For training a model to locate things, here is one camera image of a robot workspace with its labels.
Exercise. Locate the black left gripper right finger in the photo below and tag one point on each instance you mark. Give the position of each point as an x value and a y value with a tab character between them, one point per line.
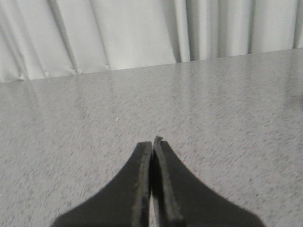
182	200

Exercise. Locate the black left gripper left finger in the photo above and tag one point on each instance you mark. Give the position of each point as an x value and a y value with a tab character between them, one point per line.
123	202

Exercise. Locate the grey curtain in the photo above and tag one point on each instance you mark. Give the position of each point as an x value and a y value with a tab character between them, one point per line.
42	39

